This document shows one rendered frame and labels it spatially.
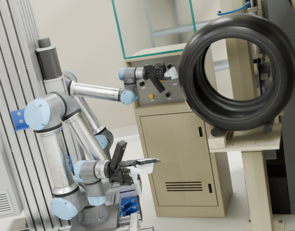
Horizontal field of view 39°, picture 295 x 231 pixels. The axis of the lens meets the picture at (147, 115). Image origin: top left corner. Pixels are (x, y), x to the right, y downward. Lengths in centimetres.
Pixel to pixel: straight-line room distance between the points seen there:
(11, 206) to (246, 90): 147
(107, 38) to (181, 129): 282
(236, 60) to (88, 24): 333
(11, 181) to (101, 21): 369
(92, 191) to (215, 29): 98
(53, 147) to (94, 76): 395
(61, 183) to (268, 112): 106
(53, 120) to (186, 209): 179
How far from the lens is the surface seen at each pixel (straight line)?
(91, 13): 557
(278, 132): 244
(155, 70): 232
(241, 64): 253
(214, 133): 228
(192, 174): 311
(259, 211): 289
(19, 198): 223
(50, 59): 205
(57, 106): 173
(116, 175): 166
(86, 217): 199
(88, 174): 171
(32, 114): 171
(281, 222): 311
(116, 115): 576
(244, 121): 219
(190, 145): 301
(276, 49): 209
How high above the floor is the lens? 168
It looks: 16 degrees down
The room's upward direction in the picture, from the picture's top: 12 degrees counter-clockwise
